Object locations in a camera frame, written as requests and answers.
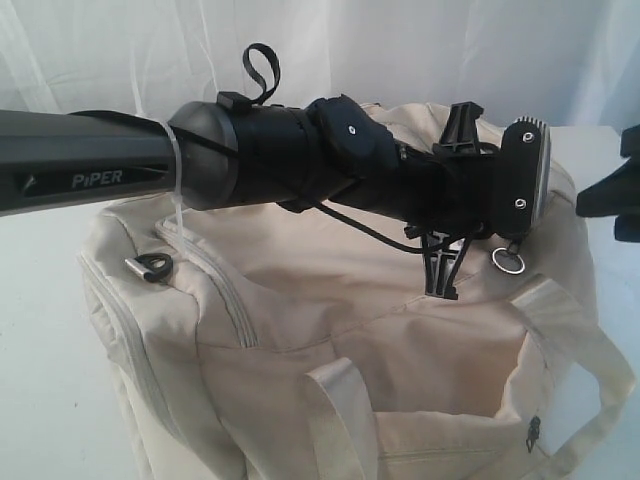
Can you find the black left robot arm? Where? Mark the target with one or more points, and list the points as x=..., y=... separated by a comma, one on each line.
x=237, y=152

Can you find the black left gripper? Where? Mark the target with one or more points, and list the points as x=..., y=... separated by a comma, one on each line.
x=454, y=183

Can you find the cream fabric duffel bag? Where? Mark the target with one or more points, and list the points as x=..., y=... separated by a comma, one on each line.
x=252, y=342

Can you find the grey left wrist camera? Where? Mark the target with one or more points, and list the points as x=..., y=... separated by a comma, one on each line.
x=521, y=177

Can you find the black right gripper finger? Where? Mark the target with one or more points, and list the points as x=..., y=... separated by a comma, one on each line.
x=617, y=195

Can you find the white curtain backdrop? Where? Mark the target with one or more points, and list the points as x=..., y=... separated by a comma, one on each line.
x=567, y=62

